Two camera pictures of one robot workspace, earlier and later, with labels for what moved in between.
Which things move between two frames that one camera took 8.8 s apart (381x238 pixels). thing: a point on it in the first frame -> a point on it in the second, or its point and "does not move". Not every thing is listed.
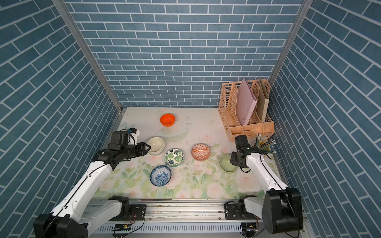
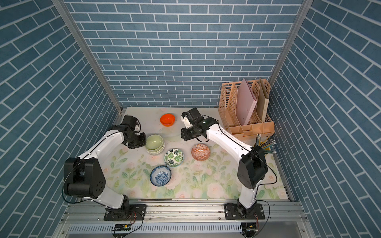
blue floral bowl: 160,175 does not move
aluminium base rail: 188,218 does not move
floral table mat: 189,157 does not move
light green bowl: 224,165 -> 155,144
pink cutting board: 246,102 does not move
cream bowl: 157,145 does not move
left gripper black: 141,147 -> 143,141
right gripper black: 232,159 -> 186,137
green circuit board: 122,227 does not move
